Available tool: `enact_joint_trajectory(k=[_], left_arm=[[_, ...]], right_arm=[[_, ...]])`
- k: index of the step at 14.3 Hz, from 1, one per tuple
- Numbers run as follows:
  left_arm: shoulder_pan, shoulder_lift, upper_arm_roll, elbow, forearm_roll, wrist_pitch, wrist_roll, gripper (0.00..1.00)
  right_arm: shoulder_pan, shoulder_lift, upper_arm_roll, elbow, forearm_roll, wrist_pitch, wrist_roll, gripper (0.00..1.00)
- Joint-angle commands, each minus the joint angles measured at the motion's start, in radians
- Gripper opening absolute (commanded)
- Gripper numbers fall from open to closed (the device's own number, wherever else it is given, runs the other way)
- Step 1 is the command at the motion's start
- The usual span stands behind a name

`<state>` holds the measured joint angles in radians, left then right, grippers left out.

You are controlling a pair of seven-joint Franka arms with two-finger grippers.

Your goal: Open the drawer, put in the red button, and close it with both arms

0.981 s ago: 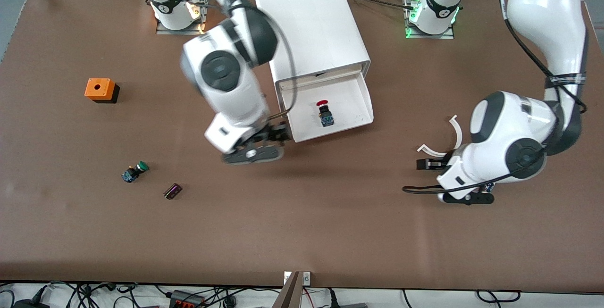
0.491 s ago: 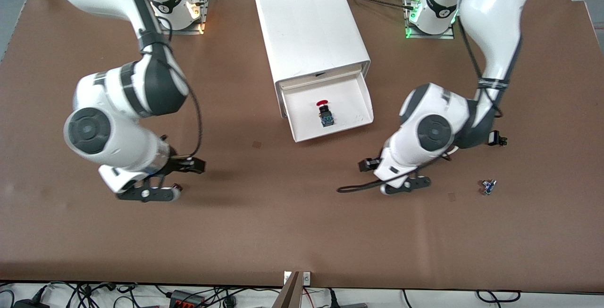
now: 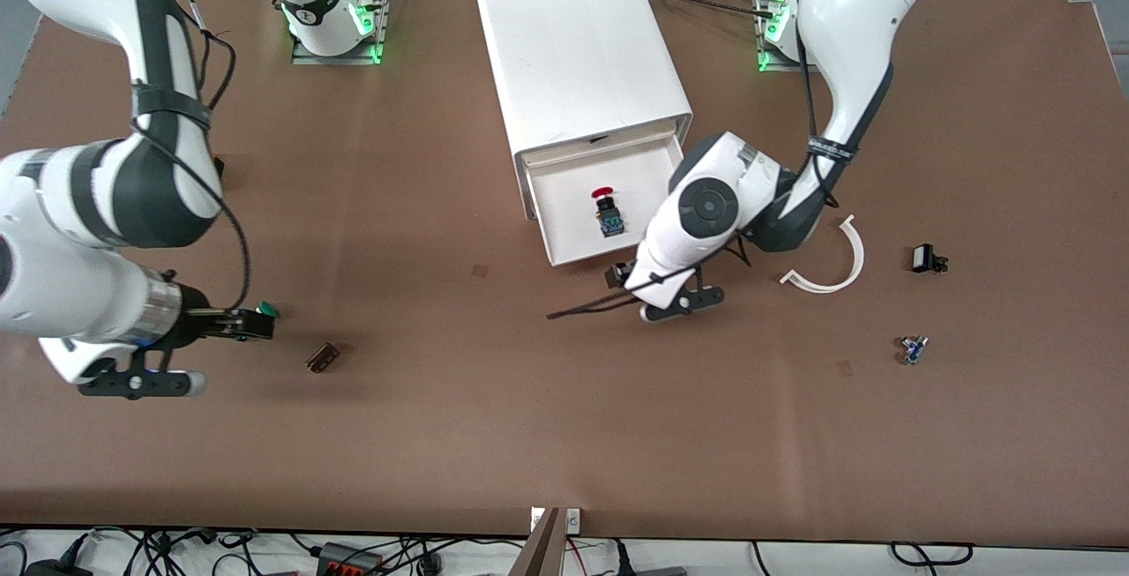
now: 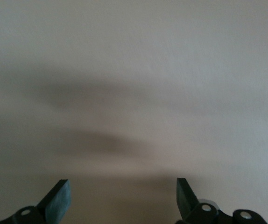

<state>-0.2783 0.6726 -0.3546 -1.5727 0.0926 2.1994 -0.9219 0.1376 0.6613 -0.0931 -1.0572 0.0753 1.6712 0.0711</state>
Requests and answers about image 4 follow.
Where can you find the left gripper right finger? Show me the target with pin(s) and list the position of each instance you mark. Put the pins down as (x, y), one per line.
(187, 205)

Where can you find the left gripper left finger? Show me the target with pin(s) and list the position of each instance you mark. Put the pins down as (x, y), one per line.
(54, 203)

